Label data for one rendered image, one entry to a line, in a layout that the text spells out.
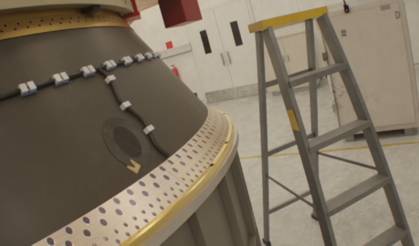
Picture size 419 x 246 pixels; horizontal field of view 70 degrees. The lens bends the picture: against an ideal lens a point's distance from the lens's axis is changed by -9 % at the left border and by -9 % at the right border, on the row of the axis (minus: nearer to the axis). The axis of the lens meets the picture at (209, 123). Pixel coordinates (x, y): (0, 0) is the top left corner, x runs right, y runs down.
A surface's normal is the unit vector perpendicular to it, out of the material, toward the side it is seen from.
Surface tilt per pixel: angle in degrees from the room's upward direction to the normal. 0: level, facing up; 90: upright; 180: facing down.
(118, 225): 43
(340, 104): 90
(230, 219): 90
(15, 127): 62
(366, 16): 90
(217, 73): 90
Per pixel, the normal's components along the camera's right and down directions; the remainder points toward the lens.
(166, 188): 0.39, -0.76
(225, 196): -0.29, 0.29
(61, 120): 0.58, -0.51
